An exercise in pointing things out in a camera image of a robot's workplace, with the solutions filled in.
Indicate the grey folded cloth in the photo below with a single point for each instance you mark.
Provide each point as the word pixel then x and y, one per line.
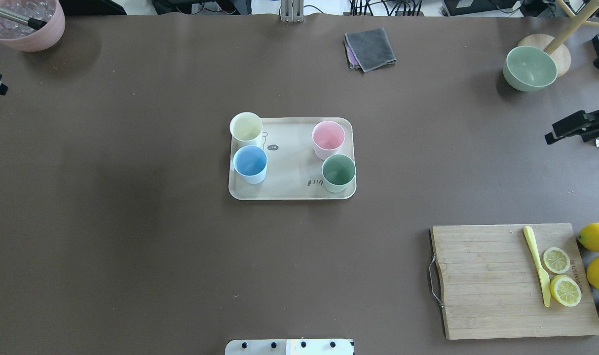
pixel 371 48

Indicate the metal muddler in bowl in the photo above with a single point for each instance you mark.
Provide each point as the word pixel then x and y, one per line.
pixel 21 19

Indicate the beige rabbit tray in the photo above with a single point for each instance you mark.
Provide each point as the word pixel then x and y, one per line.
pixel 293 170

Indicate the pink cup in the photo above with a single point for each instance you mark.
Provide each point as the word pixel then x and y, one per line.
pixel 328 137

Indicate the lemon slice lower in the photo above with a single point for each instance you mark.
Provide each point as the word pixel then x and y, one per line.
pixel 565 291

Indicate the light blue cup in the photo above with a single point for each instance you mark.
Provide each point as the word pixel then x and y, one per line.
pixel 250 162

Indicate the yellow plastic knife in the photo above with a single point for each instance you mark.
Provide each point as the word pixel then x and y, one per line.
pixel 543 276

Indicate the mint green bowl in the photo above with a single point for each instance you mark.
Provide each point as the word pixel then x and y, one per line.
pixel 529 69

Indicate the bamboo cutting board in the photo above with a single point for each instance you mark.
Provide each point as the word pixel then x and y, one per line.
pixel 489 287

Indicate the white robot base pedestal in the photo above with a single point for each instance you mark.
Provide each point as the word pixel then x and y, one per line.
pixel 320 346

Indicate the cream white cup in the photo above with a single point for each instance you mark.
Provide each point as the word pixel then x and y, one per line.
pixel 246 129

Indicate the lemon slice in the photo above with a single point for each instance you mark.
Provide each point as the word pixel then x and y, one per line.
pixel 556 260
pixel 565 291

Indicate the whole lemon outer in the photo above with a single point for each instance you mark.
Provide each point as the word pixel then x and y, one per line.
pixel 589 237

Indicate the purple cloth under grey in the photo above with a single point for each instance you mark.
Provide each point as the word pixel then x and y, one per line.
pixel 351 58

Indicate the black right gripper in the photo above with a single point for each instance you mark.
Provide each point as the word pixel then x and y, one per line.
pixel 571 126

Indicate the lemon slice upper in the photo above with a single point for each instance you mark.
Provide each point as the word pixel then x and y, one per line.
pixel 556 260

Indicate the wooden cup stand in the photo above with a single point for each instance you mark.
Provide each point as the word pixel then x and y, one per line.
pixel 554 46

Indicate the pink ice bowl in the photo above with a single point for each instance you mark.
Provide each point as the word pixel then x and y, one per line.
pixel 22 37

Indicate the green cup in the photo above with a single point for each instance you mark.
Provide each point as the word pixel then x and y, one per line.
pixel 338 171

